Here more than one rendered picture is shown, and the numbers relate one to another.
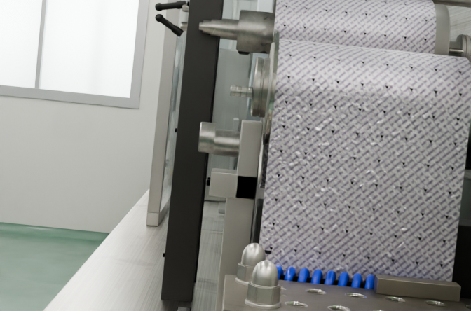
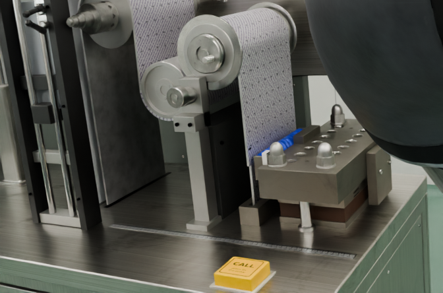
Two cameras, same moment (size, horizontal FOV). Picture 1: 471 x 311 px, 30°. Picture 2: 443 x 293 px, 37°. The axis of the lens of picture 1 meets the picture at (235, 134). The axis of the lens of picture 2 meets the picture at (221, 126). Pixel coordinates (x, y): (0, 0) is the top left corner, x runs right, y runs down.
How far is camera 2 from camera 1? 1.16 m
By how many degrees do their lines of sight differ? 59
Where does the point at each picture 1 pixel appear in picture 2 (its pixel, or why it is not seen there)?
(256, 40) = (109, 24)
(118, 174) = not seen: outside the picture
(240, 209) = (204, 133)
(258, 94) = (221, 58)
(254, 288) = (329, 158)
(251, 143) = (204, 90)
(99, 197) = not seen: outside the picture
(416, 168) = (280, 74)
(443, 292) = (317, 130)
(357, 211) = (269, 107)
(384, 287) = (305, 139)
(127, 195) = not seen: outside the picture
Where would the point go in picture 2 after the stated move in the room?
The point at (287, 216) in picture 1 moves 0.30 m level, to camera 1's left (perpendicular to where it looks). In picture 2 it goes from (252, 124) to (167, 169)
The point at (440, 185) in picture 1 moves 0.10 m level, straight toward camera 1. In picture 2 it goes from (287, 80) to (324, 82)
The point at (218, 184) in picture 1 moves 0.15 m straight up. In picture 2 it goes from (197, 123) to (188, 46)
